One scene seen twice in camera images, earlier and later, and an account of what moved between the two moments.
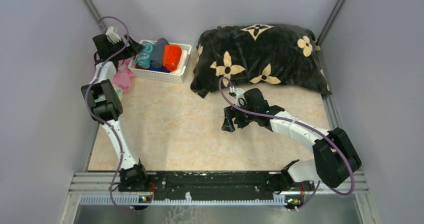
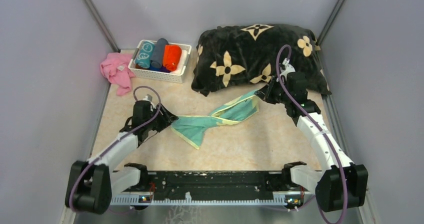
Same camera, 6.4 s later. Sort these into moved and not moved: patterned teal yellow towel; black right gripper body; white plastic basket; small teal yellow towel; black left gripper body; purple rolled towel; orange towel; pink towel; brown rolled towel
Moved: black right gripper body; black left gripper body; small teal yellow towel
Not moved: orange towel; pink towel; patterned teal yellow towel; brown rolled towel; purple rolled towel; white plastic basket
